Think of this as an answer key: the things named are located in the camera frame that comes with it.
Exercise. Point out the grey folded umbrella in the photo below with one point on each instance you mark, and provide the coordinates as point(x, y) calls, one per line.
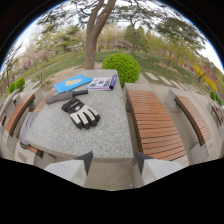
point(61, 96)

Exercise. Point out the wooden slat bench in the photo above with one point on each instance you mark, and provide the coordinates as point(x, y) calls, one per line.
point(18, 113)
point(38, 133)
point(155, 126)
point(194, 118)

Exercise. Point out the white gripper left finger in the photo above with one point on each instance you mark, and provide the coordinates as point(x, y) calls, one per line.
point(71, 168)

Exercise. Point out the open magazine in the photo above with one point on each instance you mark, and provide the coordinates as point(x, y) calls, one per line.
point(102, 83)

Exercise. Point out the large tree trunk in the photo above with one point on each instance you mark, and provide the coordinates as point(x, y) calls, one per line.
point(90, 46)

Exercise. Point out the round green bush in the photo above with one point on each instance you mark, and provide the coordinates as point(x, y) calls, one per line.
point(121, 68)

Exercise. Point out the black and white glove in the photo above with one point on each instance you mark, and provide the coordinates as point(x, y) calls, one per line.
point(81, 113)

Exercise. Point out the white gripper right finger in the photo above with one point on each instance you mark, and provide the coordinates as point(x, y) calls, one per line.
point(156, 168)

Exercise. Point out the small green shrub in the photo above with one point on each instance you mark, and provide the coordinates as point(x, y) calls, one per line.
point(19, 83)

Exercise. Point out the blue book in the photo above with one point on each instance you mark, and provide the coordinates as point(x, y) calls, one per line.
point(72, 83)

